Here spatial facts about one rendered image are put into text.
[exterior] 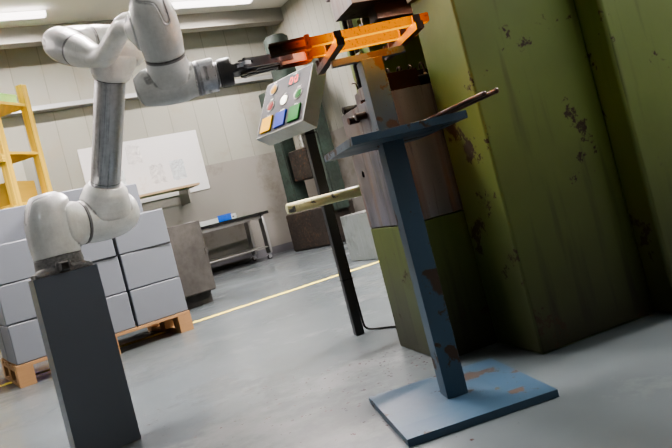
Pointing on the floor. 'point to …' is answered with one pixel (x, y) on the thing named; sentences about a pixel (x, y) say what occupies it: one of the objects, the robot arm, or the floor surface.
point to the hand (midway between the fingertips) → (292, 58)
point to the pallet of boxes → (123, 318)
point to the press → (302, 225)
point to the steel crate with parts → (192, 263)
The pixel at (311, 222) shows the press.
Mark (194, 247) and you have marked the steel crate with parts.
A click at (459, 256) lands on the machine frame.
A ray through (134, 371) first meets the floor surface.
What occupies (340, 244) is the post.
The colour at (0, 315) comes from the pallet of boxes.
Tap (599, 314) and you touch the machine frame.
